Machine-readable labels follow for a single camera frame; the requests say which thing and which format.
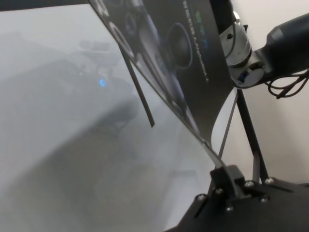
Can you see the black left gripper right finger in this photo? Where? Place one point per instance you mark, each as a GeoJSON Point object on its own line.
{"type": "Point", "coordinates": [256, 189]}

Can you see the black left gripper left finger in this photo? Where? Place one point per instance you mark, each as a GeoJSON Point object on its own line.
{"type": "Point", "coordinates": [222, 181]}

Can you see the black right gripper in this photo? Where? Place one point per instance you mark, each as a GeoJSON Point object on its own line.
{"type": "Point", "coordinates": [223, 14]}

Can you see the black robot print poster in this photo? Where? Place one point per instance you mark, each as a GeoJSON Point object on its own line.
{"type": "Point", "coordinates": [183, 60]}

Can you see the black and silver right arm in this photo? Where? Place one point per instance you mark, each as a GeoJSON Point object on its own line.
{"type": "Point", "coordinates": [285, 36]}

